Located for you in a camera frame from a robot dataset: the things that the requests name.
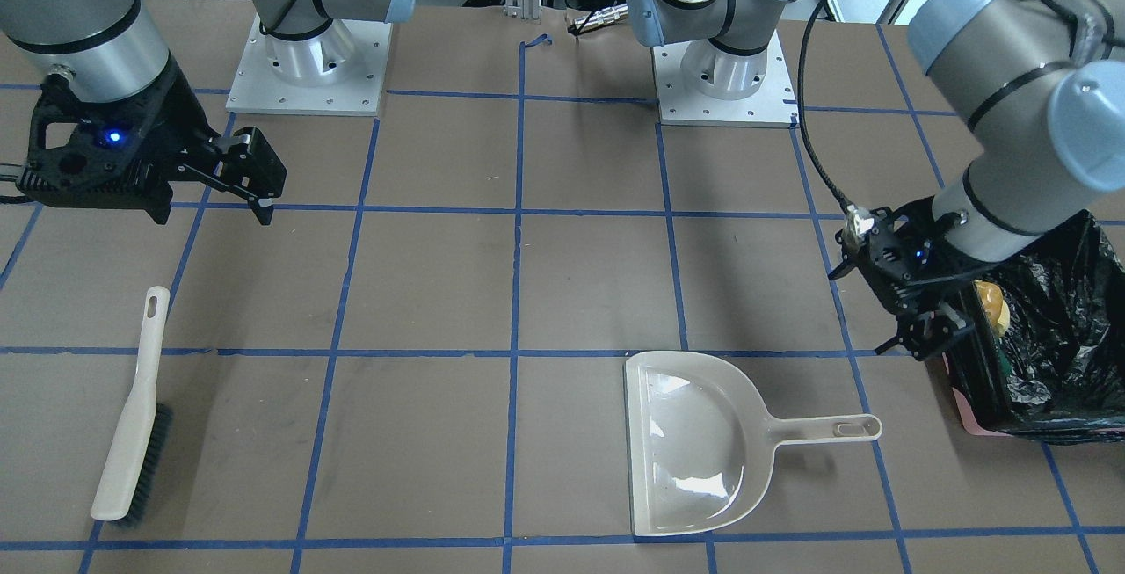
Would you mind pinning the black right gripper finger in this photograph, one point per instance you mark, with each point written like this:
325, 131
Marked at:
233, 196
247, 165

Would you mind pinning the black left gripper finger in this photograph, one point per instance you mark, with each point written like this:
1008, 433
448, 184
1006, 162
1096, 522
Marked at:
911, 333
936, 326

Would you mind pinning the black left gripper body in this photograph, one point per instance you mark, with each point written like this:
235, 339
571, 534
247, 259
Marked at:
954, 286

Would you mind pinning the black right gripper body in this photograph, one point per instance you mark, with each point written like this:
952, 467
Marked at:
178, 121

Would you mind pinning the beige plastic dustpan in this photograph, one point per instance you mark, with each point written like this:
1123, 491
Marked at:
702, 442

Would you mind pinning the brown potato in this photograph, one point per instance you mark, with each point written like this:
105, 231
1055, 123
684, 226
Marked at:
994, 305

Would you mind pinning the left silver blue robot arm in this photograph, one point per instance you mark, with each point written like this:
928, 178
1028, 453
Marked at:
1037, 82

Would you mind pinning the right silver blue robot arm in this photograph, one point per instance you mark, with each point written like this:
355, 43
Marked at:
113, 46

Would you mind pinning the black trash bag bin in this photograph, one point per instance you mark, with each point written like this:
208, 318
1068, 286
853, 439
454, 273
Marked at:
1057, 374

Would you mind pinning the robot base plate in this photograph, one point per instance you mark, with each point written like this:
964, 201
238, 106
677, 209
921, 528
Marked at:
699, 85
339, 73

